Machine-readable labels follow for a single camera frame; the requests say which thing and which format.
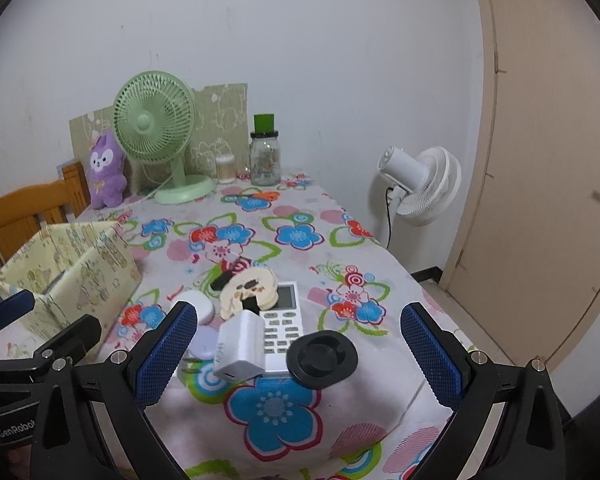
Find beige door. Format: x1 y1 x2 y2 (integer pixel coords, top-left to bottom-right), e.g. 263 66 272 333
441 0 600 368

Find cotton swab container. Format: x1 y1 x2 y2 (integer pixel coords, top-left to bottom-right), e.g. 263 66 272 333
215 154 237 184

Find green cup on jar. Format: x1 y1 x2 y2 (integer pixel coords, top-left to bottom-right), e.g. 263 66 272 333
253 114 275 134

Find glass mason jar mug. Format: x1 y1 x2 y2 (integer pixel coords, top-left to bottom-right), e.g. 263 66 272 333
249 131 282 186

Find black car key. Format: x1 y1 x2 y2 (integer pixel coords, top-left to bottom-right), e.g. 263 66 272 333
210 258 251 292

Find lavender round case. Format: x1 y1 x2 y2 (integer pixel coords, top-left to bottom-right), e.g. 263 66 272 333
188 325 219 361

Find floral tablecloth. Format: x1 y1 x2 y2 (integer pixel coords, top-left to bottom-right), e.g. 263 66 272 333
0 171 481 480

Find white remote control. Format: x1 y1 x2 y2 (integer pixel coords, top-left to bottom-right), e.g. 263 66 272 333
260 282 303 376

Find white standing fan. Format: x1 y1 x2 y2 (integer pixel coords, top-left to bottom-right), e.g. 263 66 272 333
377 146 462 247

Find white power adapter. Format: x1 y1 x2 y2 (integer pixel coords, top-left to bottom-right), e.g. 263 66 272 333
213 311 265 384

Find beige patterned cardboard panel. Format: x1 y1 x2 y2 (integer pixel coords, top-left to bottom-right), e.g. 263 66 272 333
69 84 249 177

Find black round phone mount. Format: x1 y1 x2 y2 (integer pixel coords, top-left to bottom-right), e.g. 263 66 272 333
286 330 358 390

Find white earbuds case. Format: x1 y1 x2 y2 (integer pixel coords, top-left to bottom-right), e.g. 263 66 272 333
171 289 215 325

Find green desk fan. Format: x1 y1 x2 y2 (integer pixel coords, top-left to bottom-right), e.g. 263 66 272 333
112 70 215 205

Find wooden chair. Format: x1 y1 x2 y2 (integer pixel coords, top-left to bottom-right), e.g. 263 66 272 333
0 160 90 266

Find purple plush rabbit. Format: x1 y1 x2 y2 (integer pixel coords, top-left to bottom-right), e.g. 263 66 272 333
87 131 128 209

